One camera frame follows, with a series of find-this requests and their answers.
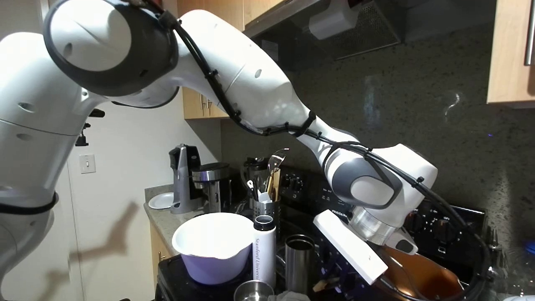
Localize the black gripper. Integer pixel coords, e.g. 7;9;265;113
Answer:
320;236;373;300

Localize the wooden spatula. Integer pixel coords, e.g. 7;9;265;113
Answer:
310;276;332;295

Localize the black electric stove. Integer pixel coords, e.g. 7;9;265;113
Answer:
156;166;504;301

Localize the small white plate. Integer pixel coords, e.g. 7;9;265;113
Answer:
148;191;178;213

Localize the steel tumbler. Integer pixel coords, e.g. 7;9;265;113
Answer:
283;233;317;296

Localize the white crumpled cloth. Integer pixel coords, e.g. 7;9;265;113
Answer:
275;290;315;301

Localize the lilac insulated bottle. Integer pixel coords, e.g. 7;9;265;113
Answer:
251;215;280;291

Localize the small steel cup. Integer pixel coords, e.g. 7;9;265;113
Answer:
233;280;276;301

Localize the large white mixing bowl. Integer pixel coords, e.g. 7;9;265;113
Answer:
171;211;260;288

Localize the tall grey black appliance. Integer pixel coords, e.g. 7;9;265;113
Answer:
168;144;205;216

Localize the dark range hood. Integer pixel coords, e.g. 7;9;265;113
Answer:
245;0;408;64

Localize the white plastic box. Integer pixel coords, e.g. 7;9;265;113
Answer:
308;0;365;42

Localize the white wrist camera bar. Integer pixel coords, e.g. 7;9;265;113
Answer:
312;209;390;288

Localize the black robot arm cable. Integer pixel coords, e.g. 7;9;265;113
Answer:
128;0;499;298

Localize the light wood wall cabinet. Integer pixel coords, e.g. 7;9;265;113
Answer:
485;0;535;107
176;0;291;123

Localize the white wall outlet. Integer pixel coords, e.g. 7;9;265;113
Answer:
79;153;98;176

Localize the black wall bracket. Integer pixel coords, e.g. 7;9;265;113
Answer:
74;107;108;148

